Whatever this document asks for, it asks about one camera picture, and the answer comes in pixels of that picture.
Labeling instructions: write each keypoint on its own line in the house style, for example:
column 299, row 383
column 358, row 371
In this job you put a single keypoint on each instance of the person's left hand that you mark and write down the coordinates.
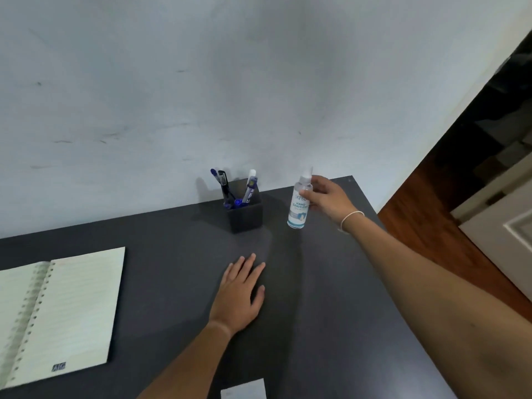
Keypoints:
column 236, row 301

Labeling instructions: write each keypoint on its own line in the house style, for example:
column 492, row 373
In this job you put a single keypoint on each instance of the person's right hand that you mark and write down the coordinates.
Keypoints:
column 333, row 201

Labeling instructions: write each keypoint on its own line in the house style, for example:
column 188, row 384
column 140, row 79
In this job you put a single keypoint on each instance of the person's left thumb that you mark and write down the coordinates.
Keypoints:
column 261, row 294

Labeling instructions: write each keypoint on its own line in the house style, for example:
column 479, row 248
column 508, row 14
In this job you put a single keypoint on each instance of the person's right thumb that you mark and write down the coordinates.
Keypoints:
column 322, row 182

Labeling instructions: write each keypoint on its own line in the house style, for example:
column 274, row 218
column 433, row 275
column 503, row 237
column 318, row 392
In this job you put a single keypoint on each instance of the person's left middle finger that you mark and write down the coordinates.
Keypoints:
column 249, row 265

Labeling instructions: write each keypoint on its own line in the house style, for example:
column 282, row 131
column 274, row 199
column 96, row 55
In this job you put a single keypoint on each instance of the person's left little finger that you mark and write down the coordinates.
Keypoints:
column 227, row 273

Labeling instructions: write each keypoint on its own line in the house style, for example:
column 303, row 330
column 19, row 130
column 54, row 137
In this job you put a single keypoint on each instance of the clear hand sanitizer spray bottle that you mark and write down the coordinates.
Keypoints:
column 299, row 211

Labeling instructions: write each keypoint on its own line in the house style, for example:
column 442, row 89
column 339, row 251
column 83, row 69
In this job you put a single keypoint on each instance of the person's left forearm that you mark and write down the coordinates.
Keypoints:
column 187, row 365

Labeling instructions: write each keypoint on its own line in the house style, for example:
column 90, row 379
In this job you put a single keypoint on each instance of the person's right forearm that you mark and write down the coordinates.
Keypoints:
column 432, row 311

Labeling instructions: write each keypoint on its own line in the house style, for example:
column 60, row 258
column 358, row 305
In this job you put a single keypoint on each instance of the white wristband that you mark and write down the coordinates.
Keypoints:
column 348, row 217

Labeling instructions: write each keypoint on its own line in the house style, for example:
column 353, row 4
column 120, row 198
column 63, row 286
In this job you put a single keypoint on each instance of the black square pen holder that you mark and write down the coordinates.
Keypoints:
column 246, row 218

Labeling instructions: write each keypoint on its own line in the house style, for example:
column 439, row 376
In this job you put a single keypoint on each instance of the short blue pen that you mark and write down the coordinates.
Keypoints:
column 238, row 201

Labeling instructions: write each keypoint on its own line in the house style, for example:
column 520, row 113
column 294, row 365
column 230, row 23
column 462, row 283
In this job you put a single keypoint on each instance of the white marker with blue label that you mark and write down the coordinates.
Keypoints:
column 250, row 186

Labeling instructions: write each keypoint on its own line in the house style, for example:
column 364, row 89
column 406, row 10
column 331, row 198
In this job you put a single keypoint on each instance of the black pen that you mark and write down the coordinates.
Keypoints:
column 224, row 182

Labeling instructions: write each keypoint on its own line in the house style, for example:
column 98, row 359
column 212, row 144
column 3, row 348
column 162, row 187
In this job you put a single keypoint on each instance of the white paper sheet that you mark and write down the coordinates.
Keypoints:
column 244, row 390

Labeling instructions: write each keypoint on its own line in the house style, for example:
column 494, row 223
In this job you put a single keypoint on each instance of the open spiral notebook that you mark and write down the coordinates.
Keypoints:
column 66, row 311

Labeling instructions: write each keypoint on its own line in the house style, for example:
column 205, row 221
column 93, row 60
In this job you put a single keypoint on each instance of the white door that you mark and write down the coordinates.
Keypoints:
column 498, row 240

